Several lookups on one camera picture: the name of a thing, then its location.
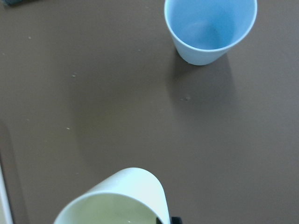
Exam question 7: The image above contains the white plastic cup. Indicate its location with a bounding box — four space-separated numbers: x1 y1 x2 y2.
54 168 171 224

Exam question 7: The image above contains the blue plastic cup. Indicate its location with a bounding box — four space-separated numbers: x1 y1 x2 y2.
164 0 257 66

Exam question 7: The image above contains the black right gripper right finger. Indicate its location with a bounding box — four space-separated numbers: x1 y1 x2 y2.
171 217 182 224

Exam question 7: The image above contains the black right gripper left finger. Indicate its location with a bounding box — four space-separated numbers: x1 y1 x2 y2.
156 217 162 224

